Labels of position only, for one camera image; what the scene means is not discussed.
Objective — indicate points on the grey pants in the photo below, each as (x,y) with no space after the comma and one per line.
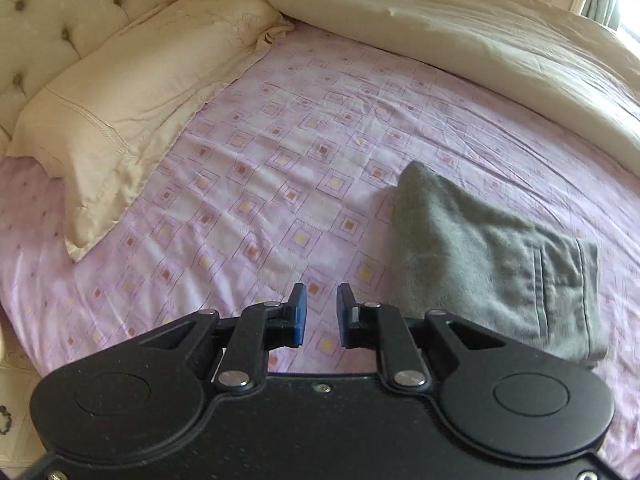
(475,260)

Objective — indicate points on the cream nightstand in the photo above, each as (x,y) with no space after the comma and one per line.
(17,400)

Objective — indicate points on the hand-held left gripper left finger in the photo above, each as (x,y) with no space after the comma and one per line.
(300,317)

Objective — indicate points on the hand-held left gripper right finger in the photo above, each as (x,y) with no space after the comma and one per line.
(342,317)

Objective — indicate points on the pink patterned bed sheet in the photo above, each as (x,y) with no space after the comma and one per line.
(250,185)

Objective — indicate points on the cream pillow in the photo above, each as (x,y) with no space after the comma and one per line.
(125,100)

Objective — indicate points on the cream duvet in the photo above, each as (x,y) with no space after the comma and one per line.
(450,25)

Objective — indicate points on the cream tufted headboard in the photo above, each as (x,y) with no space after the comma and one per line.
(75,0)

